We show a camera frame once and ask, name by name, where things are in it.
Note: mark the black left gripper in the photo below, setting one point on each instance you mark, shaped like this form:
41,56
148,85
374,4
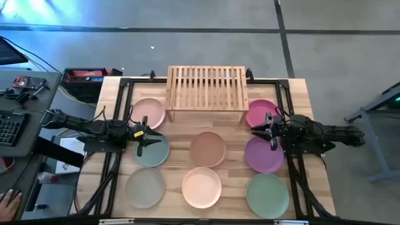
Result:
142,131

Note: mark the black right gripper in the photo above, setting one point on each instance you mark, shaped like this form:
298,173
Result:
279,129

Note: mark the teal plate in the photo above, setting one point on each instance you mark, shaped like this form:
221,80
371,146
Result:
156,154

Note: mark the magenta plate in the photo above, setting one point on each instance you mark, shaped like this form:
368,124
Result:
257,111

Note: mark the purple plate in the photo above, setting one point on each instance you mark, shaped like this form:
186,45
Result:
264,156

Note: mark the light pink plate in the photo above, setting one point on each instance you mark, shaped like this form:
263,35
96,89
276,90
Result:
151,109

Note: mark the terracotta plate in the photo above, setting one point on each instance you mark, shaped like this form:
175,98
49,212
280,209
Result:
207,149

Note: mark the green plate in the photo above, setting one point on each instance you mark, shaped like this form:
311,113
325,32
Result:
267,196

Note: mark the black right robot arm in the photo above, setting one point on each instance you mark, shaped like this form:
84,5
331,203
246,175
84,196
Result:
328,132

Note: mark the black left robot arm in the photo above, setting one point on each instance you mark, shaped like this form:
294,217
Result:
78,123

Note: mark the wooden slatted shelf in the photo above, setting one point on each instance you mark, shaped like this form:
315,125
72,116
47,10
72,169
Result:
206,90

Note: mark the grey plate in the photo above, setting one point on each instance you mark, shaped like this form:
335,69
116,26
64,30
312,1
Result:
145,188

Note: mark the black clamp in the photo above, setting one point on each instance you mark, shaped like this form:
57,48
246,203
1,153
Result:
249,75
152,75

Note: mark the peach plate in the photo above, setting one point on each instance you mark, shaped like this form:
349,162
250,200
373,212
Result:
201,187

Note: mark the white paper sheet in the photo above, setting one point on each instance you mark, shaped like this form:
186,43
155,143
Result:
73,145

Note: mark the red black power station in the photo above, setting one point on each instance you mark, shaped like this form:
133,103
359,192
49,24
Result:
84,76

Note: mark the black beam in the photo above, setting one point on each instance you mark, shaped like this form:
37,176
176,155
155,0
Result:
56,151

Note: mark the grey desk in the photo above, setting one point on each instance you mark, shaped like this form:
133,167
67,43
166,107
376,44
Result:
50,95

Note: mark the clear bottle red cap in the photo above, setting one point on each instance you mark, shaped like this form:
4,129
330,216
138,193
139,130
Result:
47,178

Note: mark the black adapter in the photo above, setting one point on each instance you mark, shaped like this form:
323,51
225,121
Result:
23,98

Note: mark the red phone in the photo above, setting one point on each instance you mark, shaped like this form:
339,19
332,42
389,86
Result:
26,82

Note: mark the black keyboard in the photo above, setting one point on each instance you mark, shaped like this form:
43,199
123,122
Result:
11,128

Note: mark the person's hand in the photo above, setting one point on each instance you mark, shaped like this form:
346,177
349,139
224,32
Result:
9,204

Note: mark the black monitor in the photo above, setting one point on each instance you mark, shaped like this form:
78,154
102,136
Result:
9,53

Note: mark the black aluminium frame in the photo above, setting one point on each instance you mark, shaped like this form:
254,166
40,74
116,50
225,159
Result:
143,80

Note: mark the silver metal bracket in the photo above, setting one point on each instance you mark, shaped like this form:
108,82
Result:
291,222
116,221

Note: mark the grey table frame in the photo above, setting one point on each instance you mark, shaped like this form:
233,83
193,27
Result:
372,131

